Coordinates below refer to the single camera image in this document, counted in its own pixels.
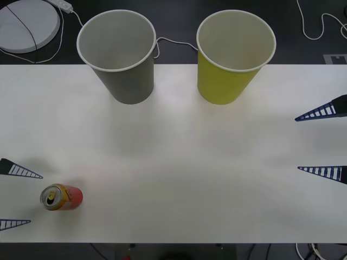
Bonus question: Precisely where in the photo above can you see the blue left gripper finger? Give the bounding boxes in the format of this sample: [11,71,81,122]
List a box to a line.
[0,158,44,180]
[0,219,31,232]

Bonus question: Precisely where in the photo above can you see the thin white looped cable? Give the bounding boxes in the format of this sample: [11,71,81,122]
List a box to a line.
[0,8,65,64]

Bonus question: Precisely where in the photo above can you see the red and gold drink can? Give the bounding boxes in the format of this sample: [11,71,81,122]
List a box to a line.
[40,183,83,212]

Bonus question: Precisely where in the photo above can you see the thin black cable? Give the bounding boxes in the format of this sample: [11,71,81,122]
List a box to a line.
[5,5,38,64]

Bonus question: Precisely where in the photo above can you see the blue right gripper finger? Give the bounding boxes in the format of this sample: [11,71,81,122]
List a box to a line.
[297,166,347,185]
[294,94,347,122]

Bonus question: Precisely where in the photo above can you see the white cable bundle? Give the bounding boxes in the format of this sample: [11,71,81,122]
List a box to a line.
[294,243,326,260]

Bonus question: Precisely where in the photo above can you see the white round disc base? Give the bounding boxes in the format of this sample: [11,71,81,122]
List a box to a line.
[0,0,61,54]

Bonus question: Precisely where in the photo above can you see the grey plastic waste bin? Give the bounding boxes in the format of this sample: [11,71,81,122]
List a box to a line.
[76,9,157,105]

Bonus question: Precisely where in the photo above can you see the yellow-green plastic waste bin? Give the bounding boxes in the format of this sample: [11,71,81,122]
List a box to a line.
[196,9,277,106]

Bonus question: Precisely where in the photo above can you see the white power strip cable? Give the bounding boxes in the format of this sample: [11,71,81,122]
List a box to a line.
[70,9,199,59]

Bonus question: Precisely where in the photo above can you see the white wavy cable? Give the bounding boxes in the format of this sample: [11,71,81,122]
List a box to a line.
[296,0,347,41]

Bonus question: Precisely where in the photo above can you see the white power strip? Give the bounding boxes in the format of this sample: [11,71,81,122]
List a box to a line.
[46,0,74,14]

